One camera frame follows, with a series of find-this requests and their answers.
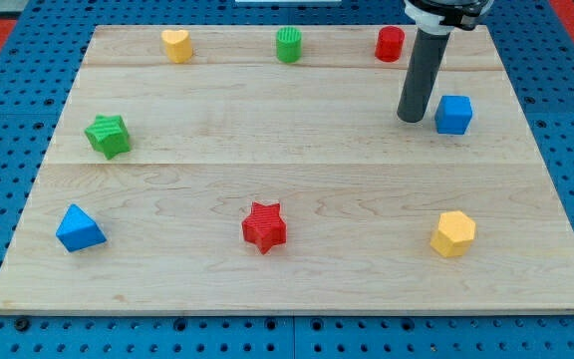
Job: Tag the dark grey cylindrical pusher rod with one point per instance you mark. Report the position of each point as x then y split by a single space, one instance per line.
423 67

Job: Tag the white black robot wrist mount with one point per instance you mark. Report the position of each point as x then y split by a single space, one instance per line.
440 17

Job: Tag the blue cube block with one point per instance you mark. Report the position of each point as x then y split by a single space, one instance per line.
453 115

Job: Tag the red cylinder block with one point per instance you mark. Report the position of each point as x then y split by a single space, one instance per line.
390 43

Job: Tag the green cylinder block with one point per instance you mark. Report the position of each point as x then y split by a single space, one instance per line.
288 41

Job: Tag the yellow hexagon block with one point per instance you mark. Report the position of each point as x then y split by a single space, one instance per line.
454 234

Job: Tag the yellow heart block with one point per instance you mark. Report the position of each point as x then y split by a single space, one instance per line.
177 45

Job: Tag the light wooden board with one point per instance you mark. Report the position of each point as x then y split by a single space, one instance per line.
360 191

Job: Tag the red star block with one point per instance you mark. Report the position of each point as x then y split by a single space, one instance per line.
264 226

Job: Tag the green star block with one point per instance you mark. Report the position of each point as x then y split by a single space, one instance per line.
109 135

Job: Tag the blue triangle block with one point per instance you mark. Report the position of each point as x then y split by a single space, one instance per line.
78 231

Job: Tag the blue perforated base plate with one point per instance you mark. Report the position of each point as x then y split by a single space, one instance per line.
38 65

